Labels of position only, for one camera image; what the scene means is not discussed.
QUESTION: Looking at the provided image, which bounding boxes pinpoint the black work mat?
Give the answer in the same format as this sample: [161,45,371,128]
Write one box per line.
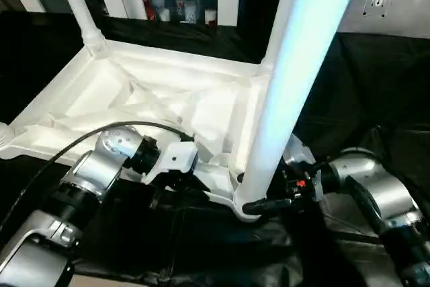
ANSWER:
[0,9,430,287]

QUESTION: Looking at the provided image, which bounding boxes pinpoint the white plastic table top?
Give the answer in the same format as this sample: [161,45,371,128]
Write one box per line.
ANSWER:
[0,38,280,224]

